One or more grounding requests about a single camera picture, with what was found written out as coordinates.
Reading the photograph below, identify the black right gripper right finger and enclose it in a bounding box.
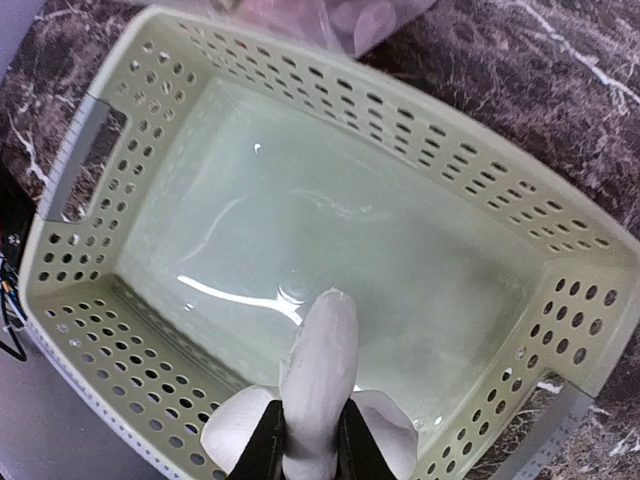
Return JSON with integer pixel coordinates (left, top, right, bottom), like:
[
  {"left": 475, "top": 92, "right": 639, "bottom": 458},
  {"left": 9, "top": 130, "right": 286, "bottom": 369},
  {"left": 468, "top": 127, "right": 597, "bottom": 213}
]
[{"left": 336, "top": 402, "right": 396, "bottom": 480}]

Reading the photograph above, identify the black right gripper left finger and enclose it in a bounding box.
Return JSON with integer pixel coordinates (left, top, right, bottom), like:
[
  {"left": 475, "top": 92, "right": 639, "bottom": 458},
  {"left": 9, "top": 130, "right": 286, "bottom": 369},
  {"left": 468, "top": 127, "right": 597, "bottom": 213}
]
[{"left": 226, "top": 400, "right": 285, "bottom": 480}]

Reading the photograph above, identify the white mushroom toy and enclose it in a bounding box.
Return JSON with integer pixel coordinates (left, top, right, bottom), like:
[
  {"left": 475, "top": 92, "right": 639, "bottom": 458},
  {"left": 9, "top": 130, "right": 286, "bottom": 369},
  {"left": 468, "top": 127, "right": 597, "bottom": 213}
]
[{"left": 200, "top": 289, "right": 418, "bottom": 479}]

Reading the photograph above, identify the clear zip top bag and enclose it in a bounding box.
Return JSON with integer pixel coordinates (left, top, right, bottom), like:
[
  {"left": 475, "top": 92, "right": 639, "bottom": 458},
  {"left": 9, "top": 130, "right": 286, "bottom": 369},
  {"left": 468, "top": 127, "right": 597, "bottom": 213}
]
[{"left": 211, "top": 0, "right": 435, "bottom": 57}]

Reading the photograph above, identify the green plastic basket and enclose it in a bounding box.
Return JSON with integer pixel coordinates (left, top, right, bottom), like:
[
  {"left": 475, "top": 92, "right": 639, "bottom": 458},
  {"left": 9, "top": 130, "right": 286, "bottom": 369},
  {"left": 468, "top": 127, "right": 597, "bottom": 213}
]
[{"left": 20, "top": 7, "right": 639, "bottom": 479}]

